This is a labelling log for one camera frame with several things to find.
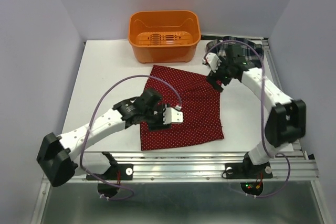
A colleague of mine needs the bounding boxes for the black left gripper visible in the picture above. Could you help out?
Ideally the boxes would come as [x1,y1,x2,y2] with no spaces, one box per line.
[143,103,171,132]

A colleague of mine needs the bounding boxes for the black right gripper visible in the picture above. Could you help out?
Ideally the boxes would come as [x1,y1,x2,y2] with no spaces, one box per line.
[204,56,233,93]

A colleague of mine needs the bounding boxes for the red polka dot skirt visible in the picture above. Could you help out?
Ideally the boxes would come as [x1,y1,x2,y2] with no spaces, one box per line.
[140,65,224,151]

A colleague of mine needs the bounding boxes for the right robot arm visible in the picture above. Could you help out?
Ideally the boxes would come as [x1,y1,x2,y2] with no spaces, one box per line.
[203,40,307,179]

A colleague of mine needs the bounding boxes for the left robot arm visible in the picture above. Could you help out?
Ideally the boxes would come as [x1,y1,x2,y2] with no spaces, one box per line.
[36,89,179,187]

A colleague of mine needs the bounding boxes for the navy plaid skirt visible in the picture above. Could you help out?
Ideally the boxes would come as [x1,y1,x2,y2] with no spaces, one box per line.
[205,36,264,68]

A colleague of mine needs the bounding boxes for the orange plastic basket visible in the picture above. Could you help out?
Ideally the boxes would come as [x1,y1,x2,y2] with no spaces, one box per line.
[128,10,201,63]

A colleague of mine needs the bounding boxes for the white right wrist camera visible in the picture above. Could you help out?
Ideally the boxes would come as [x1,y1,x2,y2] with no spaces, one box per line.
[202,52,222,72]

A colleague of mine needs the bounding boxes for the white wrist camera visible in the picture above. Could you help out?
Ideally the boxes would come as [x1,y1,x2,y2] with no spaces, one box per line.
[163,107,183,125]
[202,52,222,72]

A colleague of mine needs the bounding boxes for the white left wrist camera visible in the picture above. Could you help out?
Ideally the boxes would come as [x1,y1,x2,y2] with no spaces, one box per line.
[163,107,183,125]

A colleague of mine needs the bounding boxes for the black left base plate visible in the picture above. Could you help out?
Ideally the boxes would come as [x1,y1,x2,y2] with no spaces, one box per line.
[97,163,133,181]

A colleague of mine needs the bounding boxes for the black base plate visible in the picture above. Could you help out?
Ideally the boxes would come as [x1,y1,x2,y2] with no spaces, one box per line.
[221,162,273,180]
[97,163,133,181]

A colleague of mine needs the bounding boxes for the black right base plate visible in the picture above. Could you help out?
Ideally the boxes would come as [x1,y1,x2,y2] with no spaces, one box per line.
[221,162,273,180]

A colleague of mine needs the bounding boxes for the aluminium rail frame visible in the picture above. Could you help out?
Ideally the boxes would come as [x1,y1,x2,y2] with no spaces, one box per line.
[44,40,327,223]

